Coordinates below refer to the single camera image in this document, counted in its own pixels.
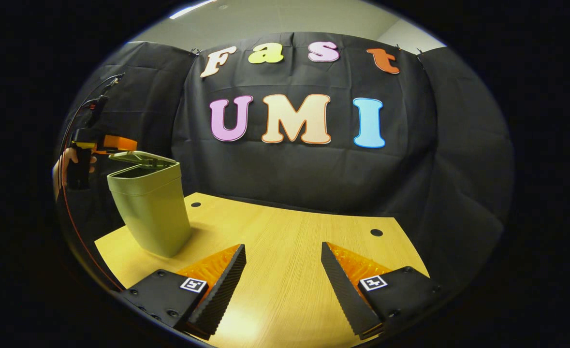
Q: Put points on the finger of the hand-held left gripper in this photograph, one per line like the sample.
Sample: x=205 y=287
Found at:
x=118 y=143

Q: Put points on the black backdrop cloth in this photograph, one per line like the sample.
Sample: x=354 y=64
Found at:
x=314 y=179

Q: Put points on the ceiling light panel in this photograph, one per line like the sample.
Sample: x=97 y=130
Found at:
x=190 y=8

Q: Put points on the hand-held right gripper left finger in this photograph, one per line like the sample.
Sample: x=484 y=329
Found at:
x=222 y=295

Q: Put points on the light green desktop garbage bin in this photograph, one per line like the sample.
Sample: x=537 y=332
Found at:
x=152 y=212

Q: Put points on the wooden desktop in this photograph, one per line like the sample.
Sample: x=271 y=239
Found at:
x=284 y=241

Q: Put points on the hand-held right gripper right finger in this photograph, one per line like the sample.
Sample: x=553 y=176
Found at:
x=345 y=295

